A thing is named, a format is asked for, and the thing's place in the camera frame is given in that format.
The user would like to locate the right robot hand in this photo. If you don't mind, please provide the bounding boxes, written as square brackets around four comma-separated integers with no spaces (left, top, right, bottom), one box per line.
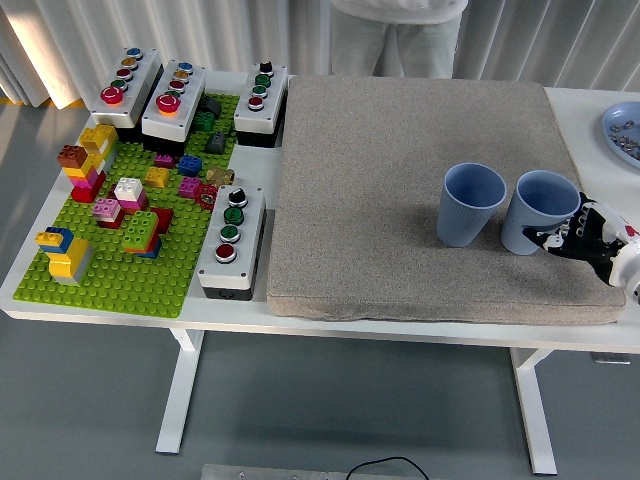
[522,192,640,289]

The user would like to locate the blue ribbed plastic cup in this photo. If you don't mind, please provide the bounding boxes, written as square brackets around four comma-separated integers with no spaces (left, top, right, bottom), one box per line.
[500,170,582,256]
[436,162,508,249]

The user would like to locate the blue plate with metal nuts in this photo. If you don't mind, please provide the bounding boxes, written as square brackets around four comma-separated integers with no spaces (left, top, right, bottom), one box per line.
[601,101,640,171]

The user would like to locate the white table leg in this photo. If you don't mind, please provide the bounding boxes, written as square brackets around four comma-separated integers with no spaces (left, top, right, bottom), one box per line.
[155,328,205,455]
[509,348,559,476]

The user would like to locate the grey-brown fabric mat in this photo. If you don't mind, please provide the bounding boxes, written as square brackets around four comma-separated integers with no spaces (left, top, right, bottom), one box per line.
[266,74,628,326]

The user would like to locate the person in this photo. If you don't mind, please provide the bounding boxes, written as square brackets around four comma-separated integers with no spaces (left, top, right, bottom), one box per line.
[327,0,470,79]

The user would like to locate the four-button white control box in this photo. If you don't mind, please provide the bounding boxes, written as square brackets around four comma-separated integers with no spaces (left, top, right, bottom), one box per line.
[233,60,289,149]
[197,184,268,302]

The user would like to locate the red valve handwheel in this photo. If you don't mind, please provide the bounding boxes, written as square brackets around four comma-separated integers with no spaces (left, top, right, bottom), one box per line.
[194,183,219,209]

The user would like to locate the dark grey curved part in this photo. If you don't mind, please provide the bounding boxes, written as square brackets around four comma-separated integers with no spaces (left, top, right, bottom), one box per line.
[198,96,224,120]

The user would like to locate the white pleated curtain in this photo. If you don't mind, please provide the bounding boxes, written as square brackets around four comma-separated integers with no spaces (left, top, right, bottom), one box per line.
[0,0,640,109]

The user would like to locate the red building brick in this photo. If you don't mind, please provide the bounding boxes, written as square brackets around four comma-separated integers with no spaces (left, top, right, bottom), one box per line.
[149,207,175,235]

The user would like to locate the five-button white control box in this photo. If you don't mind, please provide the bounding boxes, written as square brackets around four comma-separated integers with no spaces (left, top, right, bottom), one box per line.
[90,47,165,145]
[141,59,208,156]

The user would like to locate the yellow building brick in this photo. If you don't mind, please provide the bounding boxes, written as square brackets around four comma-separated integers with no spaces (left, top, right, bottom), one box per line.
[145,166,172,189]

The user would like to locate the green orange blue brick stack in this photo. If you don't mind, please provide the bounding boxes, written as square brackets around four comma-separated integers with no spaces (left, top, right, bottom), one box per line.
[122,209,164,260]

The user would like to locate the green studded building baseplate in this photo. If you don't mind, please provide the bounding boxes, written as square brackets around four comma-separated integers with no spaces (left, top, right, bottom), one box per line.
[13,92,241,320]

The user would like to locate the pink white red brick stack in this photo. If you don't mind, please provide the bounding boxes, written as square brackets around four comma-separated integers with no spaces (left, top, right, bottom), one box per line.
[92,197,126,230]

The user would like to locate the yellow white brick stack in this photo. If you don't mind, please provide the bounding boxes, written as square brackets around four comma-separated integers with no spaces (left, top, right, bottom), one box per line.
[79,123,120,174]

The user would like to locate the brown yellow red brick tower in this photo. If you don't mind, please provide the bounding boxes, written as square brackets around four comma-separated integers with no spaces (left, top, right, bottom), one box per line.
[57,144,109,204]

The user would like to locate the blue yellow grey brick stack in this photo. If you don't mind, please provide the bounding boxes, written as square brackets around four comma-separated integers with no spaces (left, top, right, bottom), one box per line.
[34,226,96,286]

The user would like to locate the black cable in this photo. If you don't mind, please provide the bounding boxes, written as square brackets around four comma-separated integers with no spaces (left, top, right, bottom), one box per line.
[347,455,431,480]

